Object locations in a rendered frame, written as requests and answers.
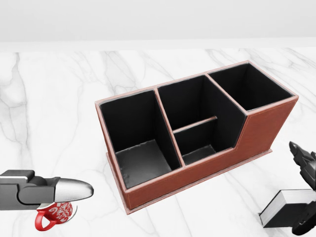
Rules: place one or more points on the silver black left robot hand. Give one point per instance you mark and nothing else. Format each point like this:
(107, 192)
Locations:
(37, 190)

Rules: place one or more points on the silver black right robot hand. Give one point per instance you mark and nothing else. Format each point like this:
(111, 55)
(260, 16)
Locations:
(304, 168)

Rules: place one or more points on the black book with white pages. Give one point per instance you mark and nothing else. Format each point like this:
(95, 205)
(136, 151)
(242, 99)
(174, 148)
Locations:
(284, 209)

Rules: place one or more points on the red-brown desk caddy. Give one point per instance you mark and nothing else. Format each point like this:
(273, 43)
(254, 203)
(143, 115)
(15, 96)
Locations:
(261, 133)

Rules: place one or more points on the red patterned mug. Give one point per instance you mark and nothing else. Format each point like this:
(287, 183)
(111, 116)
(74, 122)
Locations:
(58, 214)

